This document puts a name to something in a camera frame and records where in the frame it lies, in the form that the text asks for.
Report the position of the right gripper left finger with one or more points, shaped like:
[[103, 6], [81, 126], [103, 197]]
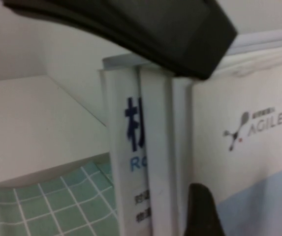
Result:
[[155, 29]]

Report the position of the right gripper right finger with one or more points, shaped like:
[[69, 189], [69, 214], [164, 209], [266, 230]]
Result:
[[199, 216]]

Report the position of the desert cover robot brochure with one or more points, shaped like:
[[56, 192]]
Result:
[[254, 177]]

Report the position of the white book blue spine text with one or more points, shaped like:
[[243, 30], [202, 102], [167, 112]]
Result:
[[121, 137]]

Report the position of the grey white glossy folder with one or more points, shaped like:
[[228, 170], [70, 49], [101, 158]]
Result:
[[106, 98]]

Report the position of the white box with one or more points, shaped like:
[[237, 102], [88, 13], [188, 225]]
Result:
[[32, 123]]

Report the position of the green checkered tablecloth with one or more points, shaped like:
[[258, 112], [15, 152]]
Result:
[[44, 209]]

